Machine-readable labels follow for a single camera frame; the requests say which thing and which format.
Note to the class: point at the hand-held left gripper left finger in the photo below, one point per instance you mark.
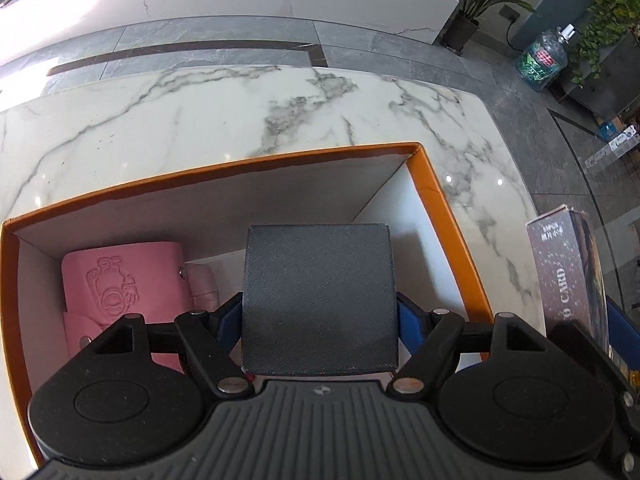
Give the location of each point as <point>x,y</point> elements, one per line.
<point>231,325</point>

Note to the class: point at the blue white carton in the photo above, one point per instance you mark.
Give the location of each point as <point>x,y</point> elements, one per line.
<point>617,132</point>

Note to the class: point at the black square box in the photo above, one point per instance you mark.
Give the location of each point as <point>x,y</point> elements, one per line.
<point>320,300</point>

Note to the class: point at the large water jug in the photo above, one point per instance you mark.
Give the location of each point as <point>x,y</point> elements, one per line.
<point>542,60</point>

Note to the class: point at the green vine plant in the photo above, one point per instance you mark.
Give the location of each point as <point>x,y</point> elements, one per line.
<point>610,10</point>

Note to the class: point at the picture card box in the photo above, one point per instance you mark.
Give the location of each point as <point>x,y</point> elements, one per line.
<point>555,260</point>

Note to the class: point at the orange box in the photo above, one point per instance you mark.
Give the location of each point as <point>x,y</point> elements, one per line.
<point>300,195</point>

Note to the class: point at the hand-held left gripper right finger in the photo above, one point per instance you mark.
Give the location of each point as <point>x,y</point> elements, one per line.
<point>406,325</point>

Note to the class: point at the grey metal cabinet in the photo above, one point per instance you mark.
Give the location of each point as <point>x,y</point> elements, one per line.
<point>605,85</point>

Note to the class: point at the long-leaf potted plant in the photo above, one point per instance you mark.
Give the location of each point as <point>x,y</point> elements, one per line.
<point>460,32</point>

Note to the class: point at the pink card wallet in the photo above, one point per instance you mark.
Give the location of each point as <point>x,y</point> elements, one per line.
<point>125,280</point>

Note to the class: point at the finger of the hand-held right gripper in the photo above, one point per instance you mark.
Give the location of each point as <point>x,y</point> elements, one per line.
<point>625,330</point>
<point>575,342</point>

